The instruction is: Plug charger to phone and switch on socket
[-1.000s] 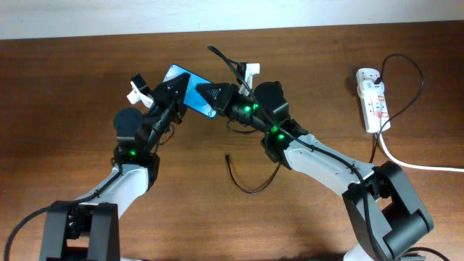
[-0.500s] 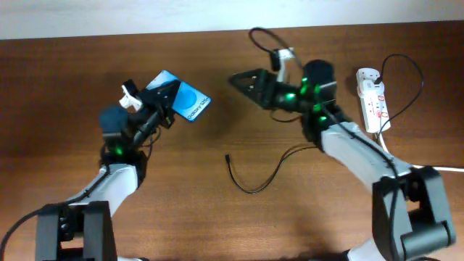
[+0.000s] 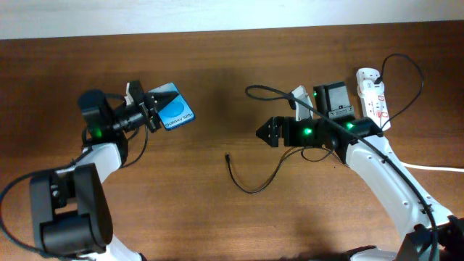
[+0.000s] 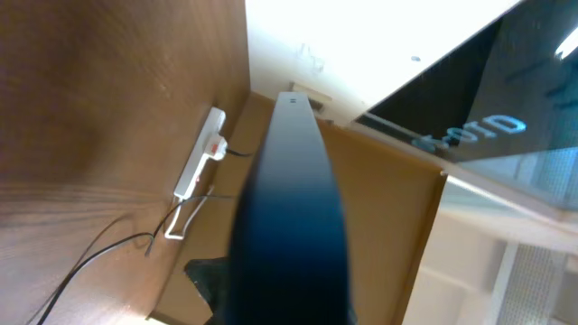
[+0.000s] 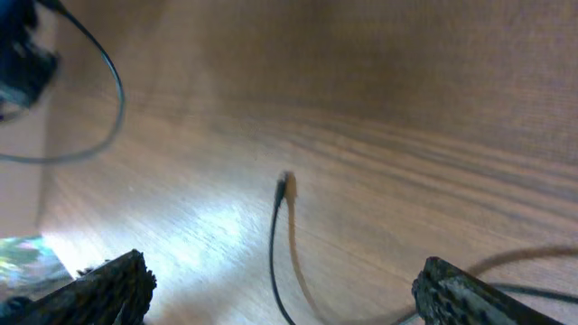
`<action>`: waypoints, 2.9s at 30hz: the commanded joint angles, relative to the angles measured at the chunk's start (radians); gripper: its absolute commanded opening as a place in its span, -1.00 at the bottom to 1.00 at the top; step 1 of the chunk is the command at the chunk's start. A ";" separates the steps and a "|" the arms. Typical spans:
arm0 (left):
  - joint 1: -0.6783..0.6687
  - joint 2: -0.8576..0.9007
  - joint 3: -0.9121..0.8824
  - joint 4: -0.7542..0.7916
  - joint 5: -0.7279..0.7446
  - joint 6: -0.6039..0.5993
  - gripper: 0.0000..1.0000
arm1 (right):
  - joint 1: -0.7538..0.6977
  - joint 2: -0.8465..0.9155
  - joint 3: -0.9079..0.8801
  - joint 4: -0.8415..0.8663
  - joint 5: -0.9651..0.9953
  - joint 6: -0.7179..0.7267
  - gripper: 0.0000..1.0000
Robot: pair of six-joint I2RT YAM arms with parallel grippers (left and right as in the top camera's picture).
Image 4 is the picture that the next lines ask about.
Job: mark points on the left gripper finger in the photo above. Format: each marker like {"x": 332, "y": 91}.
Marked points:
{"x": 210, "y": 277}

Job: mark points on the blue Samsung smartphone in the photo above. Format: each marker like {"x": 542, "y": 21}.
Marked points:
{"x": 288, "y": 254}

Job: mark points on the white USB charger adapter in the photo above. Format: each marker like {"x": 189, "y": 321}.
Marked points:
{"x": 216, "y": 147}

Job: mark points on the white power strip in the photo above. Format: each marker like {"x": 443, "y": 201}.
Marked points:
{"x": 197, "y": 159}

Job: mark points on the white wall thermostat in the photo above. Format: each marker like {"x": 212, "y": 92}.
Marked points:
{"x": 318, "y": 100}

